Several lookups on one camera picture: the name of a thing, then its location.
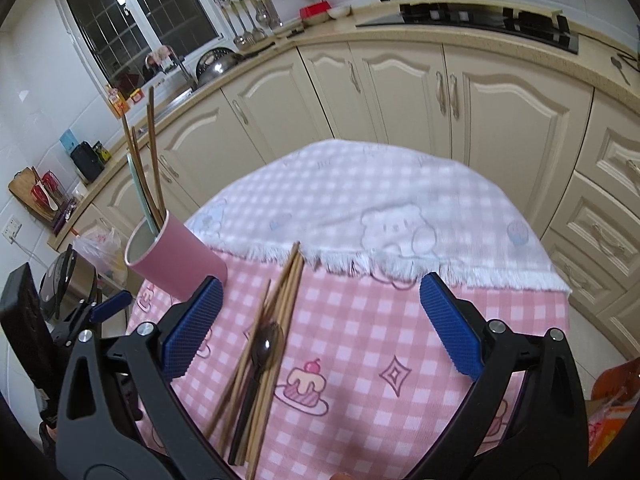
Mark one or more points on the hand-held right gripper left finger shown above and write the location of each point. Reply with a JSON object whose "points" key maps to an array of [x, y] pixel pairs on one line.
{"points": [[192, 330]]}

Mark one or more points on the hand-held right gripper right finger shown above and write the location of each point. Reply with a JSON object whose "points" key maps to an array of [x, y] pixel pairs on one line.
{"points": [[452, 330]]}

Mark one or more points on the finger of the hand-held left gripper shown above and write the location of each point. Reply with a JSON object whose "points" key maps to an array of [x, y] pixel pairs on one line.
{"points": [[112, 305], [75, 325]]}

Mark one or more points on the pink cup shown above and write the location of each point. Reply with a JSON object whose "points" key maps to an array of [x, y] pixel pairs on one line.
{"points": [[185, 260]]}

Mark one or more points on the group of wooden chopsticks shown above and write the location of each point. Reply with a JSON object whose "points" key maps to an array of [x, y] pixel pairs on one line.
{"points": [[287, 290]]}

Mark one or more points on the person's right hand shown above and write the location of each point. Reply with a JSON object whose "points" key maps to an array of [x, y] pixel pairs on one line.
{"points": [[345, 476]]}

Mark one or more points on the silver rice cooker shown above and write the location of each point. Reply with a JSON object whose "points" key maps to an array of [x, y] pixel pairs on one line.
{"points": [[70, 280]]}

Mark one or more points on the clear plastic bag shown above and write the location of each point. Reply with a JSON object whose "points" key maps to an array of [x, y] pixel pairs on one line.
{"points": [[100, 255]]}

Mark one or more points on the pink checked tablecloth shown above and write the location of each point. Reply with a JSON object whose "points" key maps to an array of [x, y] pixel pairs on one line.
{"points": [[375, 330]]}

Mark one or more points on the purple tray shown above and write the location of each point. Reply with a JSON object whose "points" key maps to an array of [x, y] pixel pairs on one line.
{"points": [[65, 217]]}

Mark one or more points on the small white cup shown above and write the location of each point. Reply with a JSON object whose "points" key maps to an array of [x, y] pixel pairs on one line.
{"points": [[79, 191]]}

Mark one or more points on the white spatula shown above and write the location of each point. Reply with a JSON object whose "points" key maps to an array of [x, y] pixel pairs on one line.
{"points": [[49, 200]]}

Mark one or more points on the wooden cutting board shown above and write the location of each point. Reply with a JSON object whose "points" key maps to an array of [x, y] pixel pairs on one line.
{"points": [[20, 187]]}

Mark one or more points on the red knife holder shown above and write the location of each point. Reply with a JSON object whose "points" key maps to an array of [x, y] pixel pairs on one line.
{"points": [[50, 187]]}

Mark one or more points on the black kettle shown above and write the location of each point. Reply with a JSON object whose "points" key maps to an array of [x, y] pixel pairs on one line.
{"points": [[87, 162]]}

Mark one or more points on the small dark jar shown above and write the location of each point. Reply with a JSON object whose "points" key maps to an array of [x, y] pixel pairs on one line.
{"points": [[102, 151]]}

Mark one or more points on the white checked fringed cloth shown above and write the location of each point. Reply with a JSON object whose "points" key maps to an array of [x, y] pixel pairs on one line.
{"points": [[350, 200]]}

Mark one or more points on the blue carton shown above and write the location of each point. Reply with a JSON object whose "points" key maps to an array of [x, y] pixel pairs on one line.
{"points": [[69, 140]]}

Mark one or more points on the orange bottle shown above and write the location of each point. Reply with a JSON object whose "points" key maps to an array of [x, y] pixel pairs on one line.
{"points": [[117, 105]]}

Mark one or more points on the small yellow tub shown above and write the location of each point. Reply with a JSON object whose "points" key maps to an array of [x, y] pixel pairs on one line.
{"points": [[135, 95]]}

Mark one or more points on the steel kitchen sink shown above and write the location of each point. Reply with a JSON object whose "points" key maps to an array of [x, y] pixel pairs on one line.
{"points": [[172, 102]]}

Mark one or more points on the metal faucet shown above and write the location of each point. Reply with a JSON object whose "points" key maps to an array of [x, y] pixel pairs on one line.
{"points": [[182, 72]]}

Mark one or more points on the pink cloth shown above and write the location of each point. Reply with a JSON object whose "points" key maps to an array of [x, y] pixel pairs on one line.
{"points": [[162, 54]]}

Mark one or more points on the metal colander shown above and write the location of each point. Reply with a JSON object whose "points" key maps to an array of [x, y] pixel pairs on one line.
{"points": [[215, 60]]}

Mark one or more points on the white framed window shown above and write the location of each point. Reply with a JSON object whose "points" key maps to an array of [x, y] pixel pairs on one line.
{"points": [[140, 5]]}

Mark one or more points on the black gas stove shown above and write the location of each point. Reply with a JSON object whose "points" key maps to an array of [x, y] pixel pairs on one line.
{"points": [[475, 22]]}

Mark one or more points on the small metal spoon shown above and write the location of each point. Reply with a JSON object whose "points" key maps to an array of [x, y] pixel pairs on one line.
{"points": [[617, 64]]}

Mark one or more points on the row of hanging metal ladles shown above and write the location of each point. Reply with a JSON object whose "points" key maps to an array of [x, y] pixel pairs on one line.
{"points": [[250, 20]]}

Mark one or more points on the beige kitchen countertop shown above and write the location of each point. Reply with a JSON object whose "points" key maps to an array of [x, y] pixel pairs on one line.
{"points": [[340, 30]]}

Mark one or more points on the white bowl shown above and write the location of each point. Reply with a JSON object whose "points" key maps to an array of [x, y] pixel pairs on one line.
{"points": [[339, 11]]}

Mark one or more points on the red container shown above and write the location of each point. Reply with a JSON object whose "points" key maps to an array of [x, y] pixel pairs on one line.
{"points": [[315, 11]]}

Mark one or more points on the white wall socket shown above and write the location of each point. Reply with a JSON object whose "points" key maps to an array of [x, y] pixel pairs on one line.
{"points": [[10, 230]]}

